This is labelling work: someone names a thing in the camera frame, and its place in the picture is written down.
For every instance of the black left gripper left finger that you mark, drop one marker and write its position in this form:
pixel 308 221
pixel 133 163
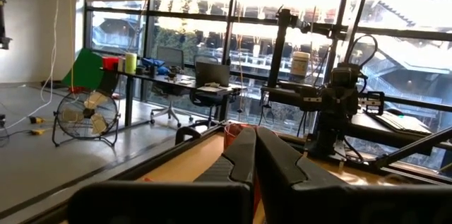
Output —
pixel 226 199

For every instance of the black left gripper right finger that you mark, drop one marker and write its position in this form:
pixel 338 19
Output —
pixel 282 195

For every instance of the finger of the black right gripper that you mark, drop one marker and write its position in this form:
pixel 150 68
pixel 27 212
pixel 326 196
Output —
pixel 312 99
pixel 373 103

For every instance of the pink faceted plastic cup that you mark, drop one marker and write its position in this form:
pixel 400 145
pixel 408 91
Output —
pixel 232 135

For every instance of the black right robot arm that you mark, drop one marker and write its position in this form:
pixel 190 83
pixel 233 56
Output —
pixel 330 139

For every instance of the black keyboard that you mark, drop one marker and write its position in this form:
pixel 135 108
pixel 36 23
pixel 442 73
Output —
pixel 402 122

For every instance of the white plastic jar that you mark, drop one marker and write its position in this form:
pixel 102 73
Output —
pixel 300 64

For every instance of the black office chair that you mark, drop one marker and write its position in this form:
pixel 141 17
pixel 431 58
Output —
pixel 208 100

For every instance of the black laptop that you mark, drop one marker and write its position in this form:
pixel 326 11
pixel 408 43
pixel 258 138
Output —
pixel 213 73

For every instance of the black office desk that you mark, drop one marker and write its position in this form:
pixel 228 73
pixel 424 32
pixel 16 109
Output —
pixel 166 81

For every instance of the grey mesh office chair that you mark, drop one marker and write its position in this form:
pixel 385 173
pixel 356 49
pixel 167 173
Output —
pixel 170 58

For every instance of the blue bag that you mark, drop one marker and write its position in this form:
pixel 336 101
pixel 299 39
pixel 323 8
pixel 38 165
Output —
pixel 152 64

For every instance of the black floor fan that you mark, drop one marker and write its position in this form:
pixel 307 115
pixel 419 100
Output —
pixel 86 114

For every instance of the yellow-green roll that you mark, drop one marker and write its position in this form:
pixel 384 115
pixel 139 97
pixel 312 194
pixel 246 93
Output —
pixel 131 63

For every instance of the white cylinder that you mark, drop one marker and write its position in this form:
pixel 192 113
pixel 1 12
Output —
pixel 121 64

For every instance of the red box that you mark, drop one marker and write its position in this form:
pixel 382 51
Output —
pixel 110 63

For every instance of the green board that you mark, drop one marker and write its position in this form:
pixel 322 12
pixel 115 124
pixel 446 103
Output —
pixel 84 70

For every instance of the black frame crossbar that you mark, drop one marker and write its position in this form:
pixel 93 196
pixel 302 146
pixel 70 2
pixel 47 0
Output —
pixel 286 95

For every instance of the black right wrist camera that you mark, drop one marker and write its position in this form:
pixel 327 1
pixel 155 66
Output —
pixel 344 75

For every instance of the black frame post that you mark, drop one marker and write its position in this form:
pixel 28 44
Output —
pixel 279 51

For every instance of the black frame strut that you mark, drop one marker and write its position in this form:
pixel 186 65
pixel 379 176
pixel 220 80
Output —
pixel 413 148

